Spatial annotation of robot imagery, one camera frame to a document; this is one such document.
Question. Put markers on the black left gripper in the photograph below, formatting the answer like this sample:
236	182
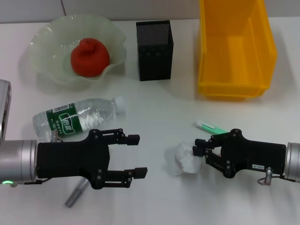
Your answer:
70	159

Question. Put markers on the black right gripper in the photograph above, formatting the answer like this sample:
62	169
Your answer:
253	154

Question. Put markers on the white paper ball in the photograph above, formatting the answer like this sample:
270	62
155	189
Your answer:
182	155

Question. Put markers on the green pen white clip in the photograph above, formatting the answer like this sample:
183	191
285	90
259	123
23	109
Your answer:
207	125

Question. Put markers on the clear water bottle green label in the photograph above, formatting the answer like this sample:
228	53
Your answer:
68	120

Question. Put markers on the red-orange fruit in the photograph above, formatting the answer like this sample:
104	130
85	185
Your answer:
90	59

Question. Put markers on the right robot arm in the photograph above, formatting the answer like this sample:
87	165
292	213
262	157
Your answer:
294	161

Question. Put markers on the silver marker pen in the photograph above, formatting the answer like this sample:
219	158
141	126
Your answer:
75	195

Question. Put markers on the black mesh pen holder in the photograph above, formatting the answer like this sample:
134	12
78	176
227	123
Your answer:
154	58

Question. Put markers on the pale green glass fruit plate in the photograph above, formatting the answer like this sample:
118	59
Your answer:
51	58

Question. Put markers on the yellow plastic storage bin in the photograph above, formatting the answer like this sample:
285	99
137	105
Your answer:
236	77

